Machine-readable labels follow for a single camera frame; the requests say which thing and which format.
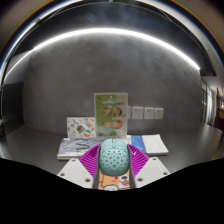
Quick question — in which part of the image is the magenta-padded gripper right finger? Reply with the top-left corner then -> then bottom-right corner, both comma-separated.
126,143 -> 171,190

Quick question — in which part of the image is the green food menu sign stand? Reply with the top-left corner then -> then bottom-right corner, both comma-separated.
93,92 -> 129,140

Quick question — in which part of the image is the grey striped cover book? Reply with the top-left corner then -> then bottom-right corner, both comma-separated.
56,137 -> 106,160

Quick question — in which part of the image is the curved white light strip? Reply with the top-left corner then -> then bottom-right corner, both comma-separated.
3,27 -> 202,84

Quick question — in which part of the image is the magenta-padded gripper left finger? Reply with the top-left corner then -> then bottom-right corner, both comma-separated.
57,144 -> 102,190

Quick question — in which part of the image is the white book with blue band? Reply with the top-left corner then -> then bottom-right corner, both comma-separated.
127,133 -> 170,157

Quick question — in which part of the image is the mint green perforated computer mouse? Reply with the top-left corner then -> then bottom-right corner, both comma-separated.
97,137 -> 131,177

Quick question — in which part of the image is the white colourful sticker card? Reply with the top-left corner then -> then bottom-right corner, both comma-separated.
66,116 -> 97,140

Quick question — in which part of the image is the orange corgi-shaped mouse pad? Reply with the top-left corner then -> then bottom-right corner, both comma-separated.
97,168 -> 132,192

